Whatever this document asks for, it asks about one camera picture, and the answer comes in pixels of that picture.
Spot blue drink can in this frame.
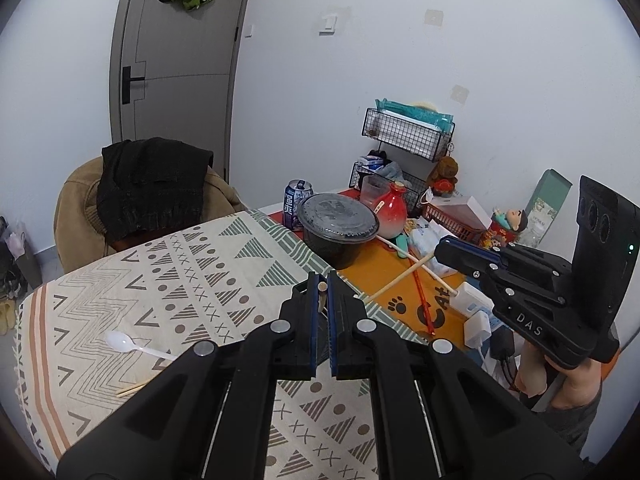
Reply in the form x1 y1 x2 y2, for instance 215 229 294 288
284 179 315 231

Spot chair with brown jacket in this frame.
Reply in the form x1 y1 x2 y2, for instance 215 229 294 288
54 156 247 273

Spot cartoon figurine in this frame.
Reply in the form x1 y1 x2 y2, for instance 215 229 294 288
487 207 529 251

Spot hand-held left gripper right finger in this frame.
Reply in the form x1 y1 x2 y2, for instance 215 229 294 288
327 269 587 480

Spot clear plastic cup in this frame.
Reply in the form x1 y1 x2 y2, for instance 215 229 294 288
360 175 394 211

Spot white charger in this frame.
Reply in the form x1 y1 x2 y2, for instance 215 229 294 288
450 282 494 319
462 310 494 349

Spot red and white vase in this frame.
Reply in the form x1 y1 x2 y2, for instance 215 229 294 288
372 182 409 240

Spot blue and white packets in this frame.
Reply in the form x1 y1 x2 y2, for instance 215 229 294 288
360 152 401 181

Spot person's right hand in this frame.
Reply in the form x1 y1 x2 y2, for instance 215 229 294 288
514 342 602 410

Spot grey door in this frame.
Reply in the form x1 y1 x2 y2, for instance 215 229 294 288
110 0 259 187

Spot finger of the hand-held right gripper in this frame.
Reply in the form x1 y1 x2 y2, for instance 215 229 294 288
433 240 564 311
442 236 574 282

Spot orange paw print mat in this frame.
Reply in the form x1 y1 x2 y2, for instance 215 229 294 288
267 187 501 347

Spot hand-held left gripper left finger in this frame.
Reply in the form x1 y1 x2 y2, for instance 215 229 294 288
56 272 321 480

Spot brown teddy bear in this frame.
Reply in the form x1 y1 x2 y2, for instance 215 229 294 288
427 156 460 196

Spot person's right forearm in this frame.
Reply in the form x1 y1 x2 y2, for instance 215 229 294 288
520 390 604 461

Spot green tall box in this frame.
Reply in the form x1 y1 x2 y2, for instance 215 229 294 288
522 169 574 246

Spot patterned tablecloth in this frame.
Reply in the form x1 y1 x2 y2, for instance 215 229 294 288
12 209 432 480

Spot red plastic stick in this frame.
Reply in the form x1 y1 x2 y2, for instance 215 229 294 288
410 257 436 339

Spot black lidded bowl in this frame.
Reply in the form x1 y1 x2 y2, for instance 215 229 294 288
296 192 381 271

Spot black knitted garment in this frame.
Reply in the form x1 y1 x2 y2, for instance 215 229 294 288
96 137 214 242

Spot white flat box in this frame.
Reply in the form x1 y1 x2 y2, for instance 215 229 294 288
440 196 494 229

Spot teal packet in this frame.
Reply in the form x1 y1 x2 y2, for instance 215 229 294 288
375 99 454 131

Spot black wire rack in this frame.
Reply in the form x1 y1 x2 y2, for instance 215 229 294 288
348 107 456 216

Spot white plastic spoon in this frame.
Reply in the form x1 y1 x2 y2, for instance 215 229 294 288
105 331 179 362

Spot white tissue packet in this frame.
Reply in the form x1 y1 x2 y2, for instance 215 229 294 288
407 225 459 276

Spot black door handle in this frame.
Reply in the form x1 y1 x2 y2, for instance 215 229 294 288
121 66 147 106

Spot white plastic bag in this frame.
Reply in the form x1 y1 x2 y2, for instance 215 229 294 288
5 225 29 261

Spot beige slippers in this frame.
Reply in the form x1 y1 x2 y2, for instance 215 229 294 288
0 299 21 334

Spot black power adapter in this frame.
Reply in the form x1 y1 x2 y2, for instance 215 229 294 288
487 330 516 361

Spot red plastic basket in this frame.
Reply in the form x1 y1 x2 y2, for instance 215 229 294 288
422 195 489 246

